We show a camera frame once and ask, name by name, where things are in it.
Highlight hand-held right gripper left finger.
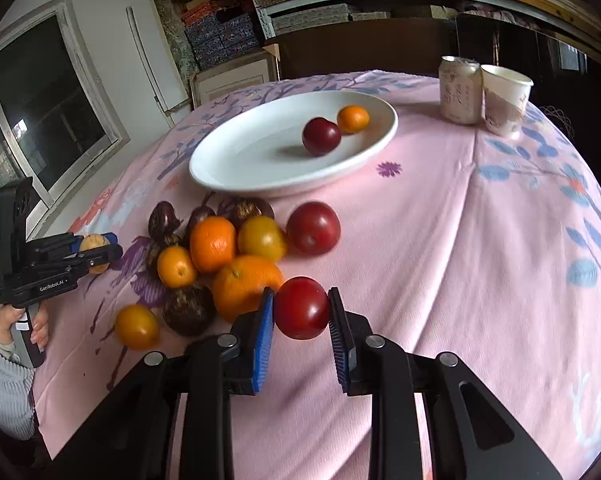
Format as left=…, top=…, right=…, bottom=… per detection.
left=50, top=287, right=276, bottom=480

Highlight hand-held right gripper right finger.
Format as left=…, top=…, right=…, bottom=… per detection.
left=328, top=287, right=564, bottom=480

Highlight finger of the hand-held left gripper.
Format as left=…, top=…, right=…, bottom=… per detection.
left=24, top=243, right=124, bottom=280
left=28, top=231, right=119, bottom=261

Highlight small brown fruit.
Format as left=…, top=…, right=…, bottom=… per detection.
left=79, top=233, right=112, bottom=275

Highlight dark red plum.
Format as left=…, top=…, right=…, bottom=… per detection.
left=302, top=117, right=342, bottom=157
left=274, top=276, right=331, bottom=341
left=286, top=201, right=342, bottom=256

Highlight white oval plate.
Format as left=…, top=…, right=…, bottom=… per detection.
left=189, top=91, right=399, bottom=198

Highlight person's left forearm grey sleeve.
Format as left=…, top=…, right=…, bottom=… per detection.
left=0, top=305, right=37, bottom=442

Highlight large orange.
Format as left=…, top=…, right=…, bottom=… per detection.
left=211, top=254, right=285, bottom=323

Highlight yellow-orange round fruit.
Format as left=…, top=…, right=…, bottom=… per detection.
left=237, top=215, right=288, bottom=262
left=115, top=304, right=160, bottom=351

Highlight small orange tangerine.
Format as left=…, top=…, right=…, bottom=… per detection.
left=337, top=105, right=370, bottom=135
left=157, top=245, right=198, bottom=289

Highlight medium orange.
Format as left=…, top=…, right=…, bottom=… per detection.
left=189, top=216, right=237, bottom=275

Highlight white framed window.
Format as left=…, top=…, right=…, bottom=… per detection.
left=0, top=0, right=131, bottom=261

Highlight pink floral tablecloth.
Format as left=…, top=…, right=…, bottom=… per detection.
left=30, top=71, right=601, bottom=480

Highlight white leaning board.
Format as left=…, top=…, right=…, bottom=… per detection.
left=126, top=6, right=177, bottom=114

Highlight framed picture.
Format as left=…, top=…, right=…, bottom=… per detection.
left=189, top=57, right=281, bottom=109

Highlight grey marble slab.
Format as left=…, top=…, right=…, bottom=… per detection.
left=154, top=0, right=201, bottom=74

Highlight stack of patterned blue boxes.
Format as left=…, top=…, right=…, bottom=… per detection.
left=181, top=2, right=261, bottom=72

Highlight pale drink can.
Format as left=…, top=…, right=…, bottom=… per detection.
left=439, top=56, right=483, bottom=126

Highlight white paper cup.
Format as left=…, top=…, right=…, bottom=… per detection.
left=480, top=64, right=534, bottom=137

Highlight dark wooden cabinet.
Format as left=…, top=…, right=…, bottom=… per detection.
left=264, top=15, right=456, bottom=80

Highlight metal storage shelf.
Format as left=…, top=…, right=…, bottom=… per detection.
left=238, top=0, right=601, bottom=47

